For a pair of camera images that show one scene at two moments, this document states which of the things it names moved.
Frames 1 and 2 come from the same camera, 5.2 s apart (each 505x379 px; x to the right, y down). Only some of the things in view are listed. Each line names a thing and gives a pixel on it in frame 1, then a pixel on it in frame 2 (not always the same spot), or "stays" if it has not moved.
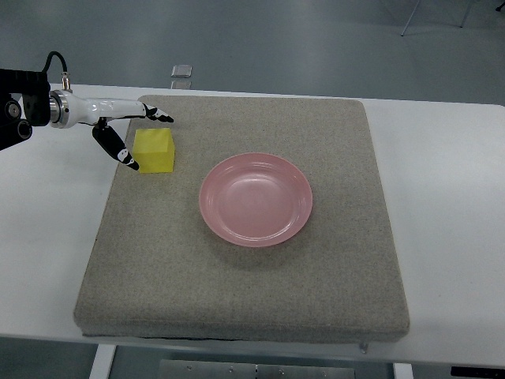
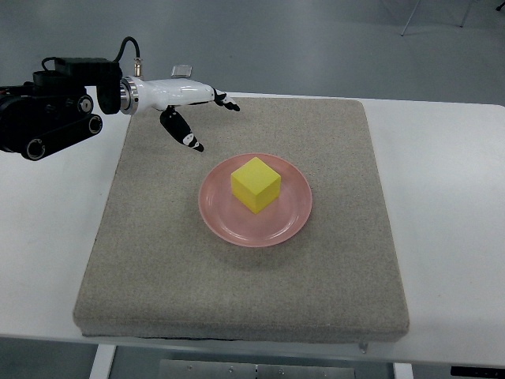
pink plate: (256, 200) stays
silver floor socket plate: (181, 71) stays
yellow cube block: (153, 149) → (256, 185)
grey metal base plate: (203, 369) stays
